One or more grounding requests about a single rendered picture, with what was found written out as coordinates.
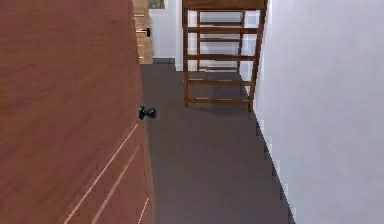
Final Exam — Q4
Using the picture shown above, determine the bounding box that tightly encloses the black door knob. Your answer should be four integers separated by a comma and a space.
138, 105, 157, 121

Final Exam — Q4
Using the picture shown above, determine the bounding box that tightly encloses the brown wooden shelf rack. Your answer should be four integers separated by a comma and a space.
181, 0, 269, 113

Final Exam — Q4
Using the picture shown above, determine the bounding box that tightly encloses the light wooden room door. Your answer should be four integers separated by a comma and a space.
132, 0, 154, 65

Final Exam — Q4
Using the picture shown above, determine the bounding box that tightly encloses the reddish brown room door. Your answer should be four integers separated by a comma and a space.
0, 0, 157, 224

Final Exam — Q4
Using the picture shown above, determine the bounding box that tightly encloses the framed wall picture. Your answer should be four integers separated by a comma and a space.
148, 0, 166, 10

